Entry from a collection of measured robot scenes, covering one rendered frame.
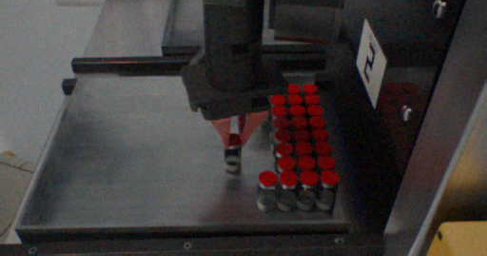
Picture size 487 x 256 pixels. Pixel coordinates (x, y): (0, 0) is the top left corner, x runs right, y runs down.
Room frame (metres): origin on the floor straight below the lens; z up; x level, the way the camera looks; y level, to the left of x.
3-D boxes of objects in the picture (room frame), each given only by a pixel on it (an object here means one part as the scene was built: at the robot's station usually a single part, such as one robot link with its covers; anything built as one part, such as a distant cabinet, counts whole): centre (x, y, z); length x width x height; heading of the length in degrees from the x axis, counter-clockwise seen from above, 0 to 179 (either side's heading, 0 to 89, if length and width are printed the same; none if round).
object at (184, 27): (0.75, -0.04, 0.90); 0.34 x 0.26 x 0.04; 92
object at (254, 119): (0.38, 0.01, 0.97); 0.07 x 0.07 x 0.09; 16
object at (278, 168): (0.41, -0.05, 0.90); 0.18 x 0.02 x 0.05; 1
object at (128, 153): (0.40, 0.06, 0.90); 0.34 x 0.26 x 0.04; 91
